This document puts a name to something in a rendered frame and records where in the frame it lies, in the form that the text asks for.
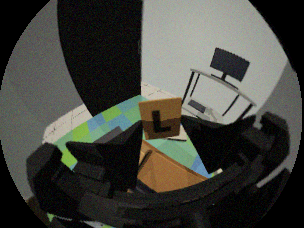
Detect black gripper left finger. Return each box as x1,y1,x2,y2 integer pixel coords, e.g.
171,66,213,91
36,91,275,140
65,121,143,189

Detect orange letter tile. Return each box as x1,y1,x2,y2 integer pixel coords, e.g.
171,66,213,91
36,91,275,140
137,97,181,141

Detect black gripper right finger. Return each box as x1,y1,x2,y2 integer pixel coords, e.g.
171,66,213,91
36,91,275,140
180,115,256,174

